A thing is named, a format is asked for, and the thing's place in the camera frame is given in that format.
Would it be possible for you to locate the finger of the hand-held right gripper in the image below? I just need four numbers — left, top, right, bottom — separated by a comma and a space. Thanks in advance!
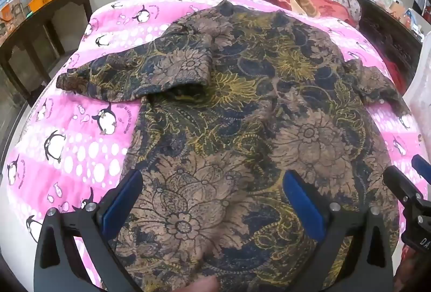
411, 154, 431, 185
383, 165, 425, 209

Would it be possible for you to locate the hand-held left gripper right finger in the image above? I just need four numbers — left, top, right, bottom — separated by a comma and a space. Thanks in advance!
283, 170, 394, 292

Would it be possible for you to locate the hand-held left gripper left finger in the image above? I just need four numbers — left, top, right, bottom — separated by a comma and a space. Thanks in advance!
34, 170, 144, 292

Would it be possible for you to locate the brown floral patterned shirt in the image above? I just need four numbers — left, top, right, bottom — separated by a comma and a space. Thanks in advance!
55, 0, 413, 292

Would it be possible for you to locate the pink penguin print blanket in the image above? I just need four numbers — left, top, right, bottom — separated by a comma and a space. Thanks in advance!
6, 0, 428, 282

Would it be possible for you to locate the pile of packets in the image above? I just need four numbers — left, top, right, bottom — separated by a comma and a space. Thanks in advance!
377, 0, 429, 40

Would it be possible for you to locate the dark wooden side table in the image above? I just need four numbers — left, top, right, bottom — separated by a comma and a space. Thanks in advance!
0, 0, 93, 104

